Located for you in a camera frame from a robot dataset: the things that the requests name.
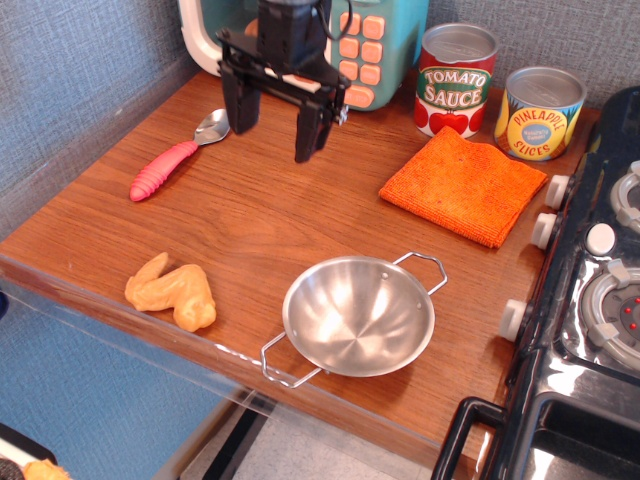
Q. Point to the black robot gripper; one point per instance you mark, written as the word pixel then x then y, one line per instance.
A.
pixel 286 58

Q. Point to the small stainless steel pot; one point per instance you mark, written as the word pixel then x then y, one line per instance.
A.
pixel 356 316

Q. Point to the white stove knob top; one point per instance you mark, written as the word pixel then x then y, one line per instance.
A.
pixel 556 191

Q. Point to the white stove knob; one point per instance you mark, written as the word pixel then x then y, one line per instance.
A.
pixel 556 191
pixel 542 230
pixel 512 318

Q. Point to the white stove knob middle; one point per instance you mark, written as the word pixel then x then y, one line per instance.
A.
pixel 542 230

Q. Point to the white stove knob bottom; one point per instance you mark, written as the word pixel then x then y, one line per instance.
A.
pixel 512 318

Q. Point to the black toy stove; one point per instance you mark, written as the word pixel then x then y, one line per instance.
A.
pixel 572 407

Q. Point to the teal toy microwave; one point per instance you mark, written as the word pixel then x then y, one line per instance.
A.
pixel 382 41

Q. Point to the tomato sauce can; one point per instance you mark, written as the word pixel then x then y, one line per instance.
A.
pixel 455 72

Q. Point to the plastic toy chicken wing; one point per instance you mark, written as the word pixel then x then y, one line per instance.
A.
pixel 185 290

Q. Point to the folded orange cloth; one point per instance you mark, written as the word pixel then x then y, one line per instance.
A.
pixel 471 189

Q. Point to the pineapple slices can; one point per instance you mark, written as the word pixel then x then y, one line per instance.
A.
pixel 539 111

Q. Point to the orange object bottom left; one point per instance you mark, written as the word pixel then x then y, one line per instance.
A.
pixel 44 470

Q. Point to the pink handled metal spoon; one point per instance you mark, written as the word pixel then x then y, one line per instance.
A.
pixel 212 129

